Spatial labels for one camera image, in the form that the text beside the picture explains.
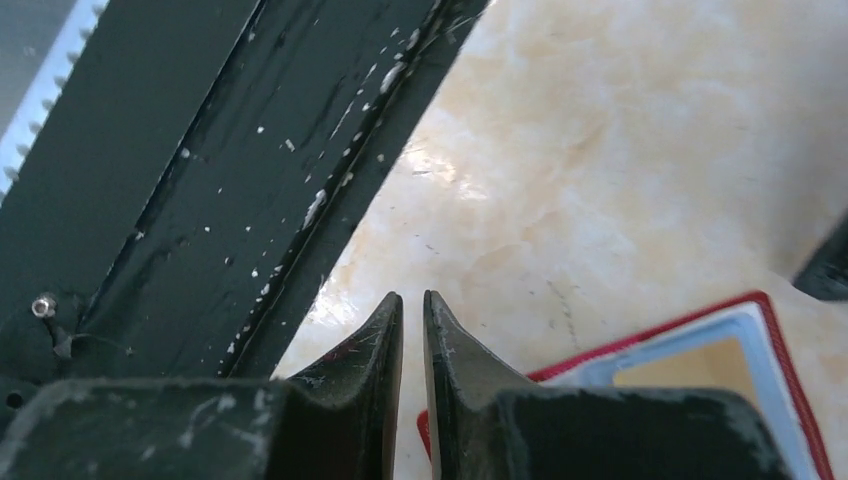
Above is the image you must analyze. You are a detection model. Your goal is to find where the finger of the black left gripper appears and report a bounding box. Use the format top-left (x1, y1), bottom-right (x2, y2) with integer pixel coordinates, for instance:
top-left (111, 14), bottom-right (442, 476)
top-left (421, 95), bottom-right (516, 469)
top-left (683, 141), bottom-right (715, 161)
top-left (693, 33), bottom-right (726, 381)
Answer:
top-left (792, 215), bottom-right (847, 302)

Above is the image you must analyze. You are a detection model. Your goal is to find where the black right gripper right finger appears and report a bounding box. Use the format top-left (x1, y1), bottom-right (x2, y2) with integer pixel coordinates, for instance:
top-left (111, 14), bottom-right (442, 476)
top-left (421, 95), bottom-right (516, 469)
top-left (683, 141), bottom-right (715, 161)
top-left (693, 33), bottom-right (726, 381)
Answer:
top-left (423, 290), bottom-right (791, 479)

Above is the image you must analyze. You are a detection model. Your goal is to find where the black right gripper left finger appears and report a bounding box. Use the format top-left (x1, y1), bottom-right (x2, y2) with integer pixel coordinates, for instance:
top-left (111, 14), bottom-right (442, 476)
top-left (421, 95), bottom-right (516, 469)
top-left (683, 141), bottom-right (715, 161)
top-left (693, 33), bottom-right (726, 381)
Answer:
top-left (1, 293), bottom-right (403, 479)

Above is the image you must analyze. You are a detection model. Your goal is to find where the red card holder wallet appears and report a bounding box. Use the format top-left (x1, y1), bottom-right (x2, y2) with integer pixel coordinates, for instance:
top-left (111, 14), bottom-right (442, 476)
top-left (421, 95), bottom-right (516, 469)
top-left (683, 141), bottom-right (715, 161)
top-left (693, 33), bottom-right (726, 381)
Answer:
top-left (419, 291), bottom-right (833, 479)

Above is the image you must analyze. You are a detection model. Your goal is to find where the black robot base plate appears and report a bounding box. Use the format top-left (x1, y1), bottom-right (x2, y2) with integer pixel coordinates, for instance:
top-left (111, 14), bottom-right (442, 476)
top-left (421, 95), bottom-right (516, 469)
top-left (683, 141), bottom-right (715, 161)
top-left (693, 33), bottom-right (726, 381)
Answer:
top-left (1, 1), bottom-right (486, 423)

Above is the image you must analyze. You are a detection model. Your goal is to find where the white slotted cable duct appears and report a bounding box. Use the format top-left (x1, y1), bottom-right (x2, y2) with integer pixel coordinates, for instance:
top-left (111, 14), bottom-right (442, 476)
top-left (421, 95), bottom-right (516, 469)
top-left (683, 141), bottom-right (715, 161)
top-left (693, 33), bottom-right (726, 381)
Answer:
top-left (1, 0), bottom-right (109, 197)

